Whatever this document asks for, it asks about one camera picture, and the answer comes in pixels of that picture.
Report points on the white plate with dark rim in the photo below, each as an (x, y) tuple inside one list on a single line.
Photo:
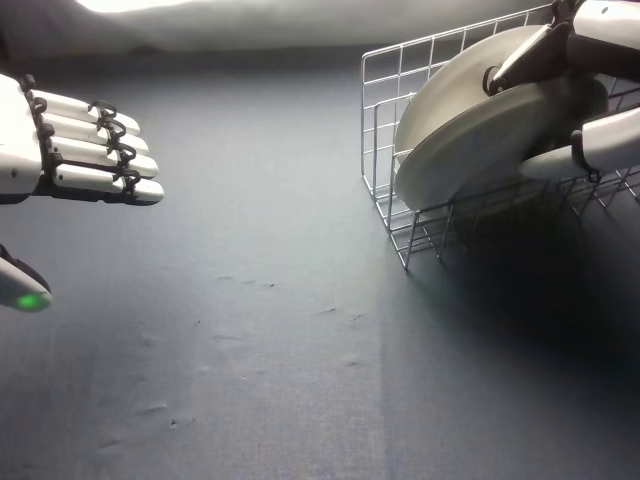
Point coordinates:
[(450, 90), (475, 150)]

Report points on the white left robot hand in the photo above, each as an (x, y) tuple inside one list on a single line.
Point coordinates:
[(15, 150)]

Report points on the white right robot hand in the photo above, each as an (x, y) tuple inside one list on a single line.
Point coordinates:
[(605, 35)]

